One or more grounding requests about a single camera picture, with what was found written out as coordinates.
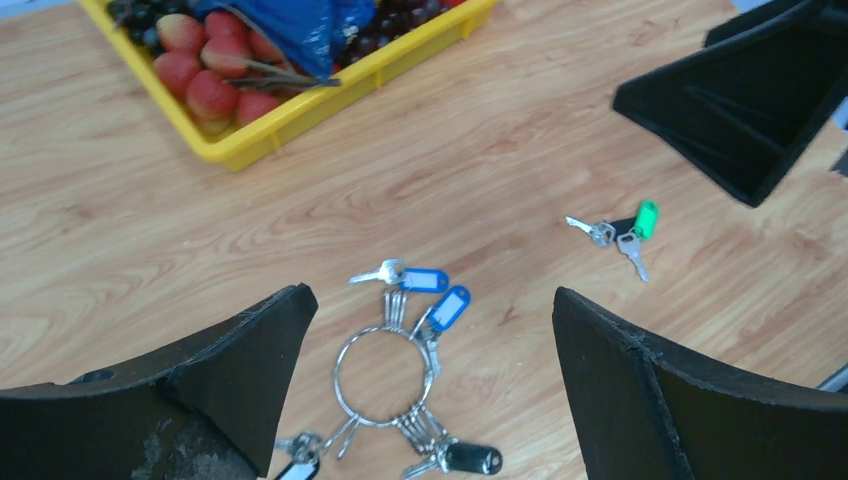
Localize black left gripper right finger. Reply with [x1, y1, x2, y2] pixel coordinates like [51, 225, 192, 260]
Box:
[552, 287, 847, 479]

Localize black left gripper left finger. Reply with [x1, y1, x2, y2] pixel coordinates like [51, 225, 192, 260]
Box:
[1, 284, 318, 479]

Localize red strawberries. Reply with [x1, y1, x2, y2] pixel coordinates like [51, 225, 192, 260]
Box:
[151, 11, 292, 136]

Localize dark grape bunch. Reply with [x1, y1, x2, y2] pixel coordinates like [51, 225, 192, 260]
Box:
[105, 1, 459, 70]

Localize yellow plastic bin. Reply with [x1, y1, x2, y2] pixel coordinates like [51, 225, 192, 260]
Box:
[79, 0, 498, 172]

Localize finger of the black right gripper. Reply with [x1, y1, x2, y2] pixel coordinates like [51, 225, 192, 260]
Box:
[612, 1, 847, 208]

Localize green tagged key bunch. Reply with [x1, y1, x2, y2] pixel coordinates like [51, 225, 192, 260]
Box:
[565, 200, 660, 283]

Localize blue snack bag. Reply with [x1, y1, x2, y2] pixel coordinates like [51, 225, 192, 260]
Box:
[193, 0, 377, 81]

